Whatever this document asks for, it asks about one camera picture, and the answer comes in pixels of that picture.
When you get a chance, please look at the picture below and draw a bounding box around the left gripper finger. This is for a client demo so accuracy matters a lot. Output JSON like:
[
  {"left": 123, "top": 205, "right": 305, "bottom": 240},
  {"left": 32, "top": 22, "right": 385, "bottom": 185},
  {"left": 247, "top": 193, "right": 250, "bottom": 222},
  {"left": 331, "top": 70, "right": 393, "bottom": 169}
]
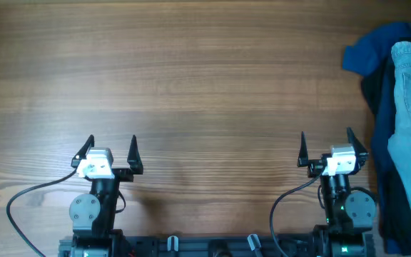
[
  {"left": 127, "top": 135, "right": 143, "bottom": 175},
  {"left": 71, "top": 134, "right": 95, "bottom": 168}
]

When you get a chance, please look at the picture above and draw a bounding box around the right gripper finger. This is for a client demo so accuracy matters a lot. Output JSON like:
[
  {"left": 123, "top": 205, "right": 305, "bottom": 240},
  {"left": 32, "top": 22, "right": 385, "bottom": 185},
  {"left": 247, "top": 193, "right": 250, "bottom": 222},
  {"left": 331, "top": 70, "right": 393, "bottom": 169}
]
[
  {"left": 347, "top": 127, "right": 369, "bottom": 168},
  {"left": 297, "top": 131, "right": 309, "bottom": 167}
]

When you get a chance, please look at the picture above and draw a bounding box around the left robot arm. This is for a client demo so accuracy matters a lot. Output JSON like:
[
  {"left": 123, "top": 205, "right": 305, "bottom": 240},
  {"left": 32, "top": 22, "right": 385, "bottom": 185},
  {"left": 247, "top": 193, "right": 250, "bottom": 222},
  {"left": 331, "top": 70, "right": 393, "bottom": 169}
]
[{"left": 58, "top": 135, "right": 143, "bottom": 257}]

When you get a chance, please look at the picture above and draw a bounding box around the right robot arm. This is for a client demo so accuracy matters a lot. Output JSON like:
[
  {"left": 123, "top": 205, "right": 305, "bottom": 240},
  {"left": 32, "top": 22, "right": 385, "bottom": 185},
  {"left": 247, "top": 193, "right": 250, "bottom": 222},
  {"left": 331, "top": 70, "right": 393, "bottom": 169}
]
[{"left": 298, "top": 128, "right": 376, "bottom": 257}]

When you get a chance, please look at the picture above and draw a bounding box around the blue shirt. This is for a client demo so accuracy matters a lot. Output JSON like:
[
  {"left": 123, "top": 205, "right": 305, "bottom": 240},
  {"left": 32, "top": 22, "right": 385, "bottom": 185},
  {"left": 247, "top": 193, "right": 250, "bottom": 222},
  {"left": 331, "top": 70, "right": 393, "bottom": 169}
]
[{"left": 342, "top": 21, "right": 411, "bottom": 255}]

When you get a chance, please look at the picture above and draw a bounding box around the left black camera cable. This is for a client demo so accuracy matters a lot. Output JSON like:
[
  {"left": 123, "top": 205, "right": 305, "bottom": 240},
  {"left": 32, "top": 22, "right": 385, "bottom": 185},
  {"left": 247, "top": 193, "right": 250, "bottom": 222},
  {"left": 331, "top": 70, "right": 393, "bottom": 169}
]
[{"left": 6, "top": 167, "right": 79, "bottom": 257}]

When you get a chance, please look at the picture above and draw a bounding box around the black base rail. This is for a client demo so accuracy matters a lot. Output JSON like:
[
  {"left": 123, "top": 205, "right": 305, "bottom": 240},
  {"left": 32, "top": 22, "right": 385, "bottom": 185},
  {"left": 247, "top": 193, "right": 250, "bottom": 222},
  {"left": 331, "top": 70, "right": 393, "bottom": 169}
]
[{"left": 58, "top": 233, "right": 376, "bottom": 257}]

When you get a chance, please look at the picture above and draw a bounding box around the left white rail clip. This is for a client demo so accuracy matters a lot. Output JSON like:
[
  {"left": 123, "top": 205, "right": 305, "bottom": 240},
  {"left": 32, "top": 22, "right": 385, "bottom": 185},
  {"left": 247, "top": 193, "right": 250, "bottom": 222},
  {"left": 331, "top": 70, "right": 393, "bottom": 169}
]
[{"left": 166, "top": 236, "right": 179, "bottom": 252}]

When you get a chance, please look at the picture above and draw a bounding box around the white rail clip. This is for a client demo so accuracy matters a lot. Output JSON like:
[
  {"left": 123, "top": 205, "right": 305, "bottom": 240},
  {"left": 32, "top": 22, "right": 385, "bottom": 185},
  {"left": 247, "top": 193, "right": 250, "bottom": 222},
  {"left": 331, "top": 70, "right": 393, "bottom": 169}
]
[
  {"left": 166, "top": 236, "right": 179, "bottom": 252},
  {"left": 247, "top": 233, "right": 261, "bottom": 251}
]

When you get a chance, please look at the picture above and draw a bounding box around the right white rail clip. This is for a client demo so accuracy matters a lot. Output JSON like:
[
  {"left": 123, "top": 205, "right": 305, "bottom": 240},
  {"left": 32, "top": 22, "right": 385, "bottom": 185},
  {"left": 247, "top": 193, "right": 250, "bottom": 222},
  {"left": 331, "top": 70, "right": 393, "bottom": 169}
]
[{"left": 247, "top": 233, "right": 261, "bottom": 251}]

